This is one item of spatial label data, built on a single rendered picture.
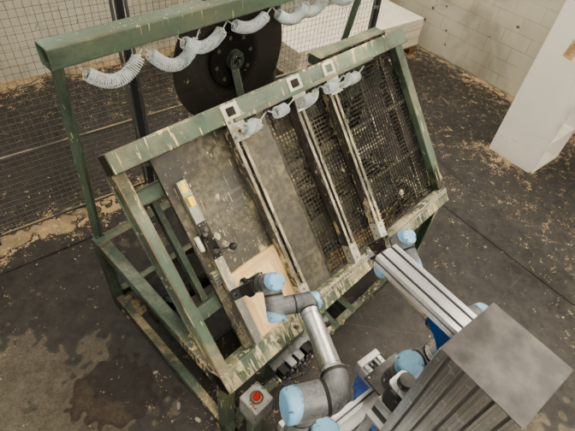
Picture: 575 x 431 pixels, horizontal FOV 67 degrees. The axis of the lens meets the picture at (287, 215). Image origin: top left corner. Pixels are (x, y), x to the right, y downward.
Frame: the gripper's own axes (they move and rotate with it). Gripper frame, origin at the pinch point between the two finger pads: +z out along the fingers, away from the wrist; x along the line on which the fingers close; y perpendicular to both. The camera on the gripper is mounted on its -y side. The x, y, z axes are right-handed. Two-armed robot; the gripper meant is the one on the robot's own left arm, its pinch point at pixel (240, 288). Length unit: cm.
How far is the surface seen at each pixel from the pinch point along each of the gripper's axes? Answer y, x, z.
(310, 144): 81, 51, 16
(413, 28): 513, 185, 246
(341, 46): 143, 103, 23
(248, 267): 19.1, 4.2, 28.1
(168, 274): -22.4, 19.6, 17.2
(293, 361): 23, -55, 38
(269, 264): 32.1, -0.4, 30.8
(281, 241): 40.7, 8.5, 23.5
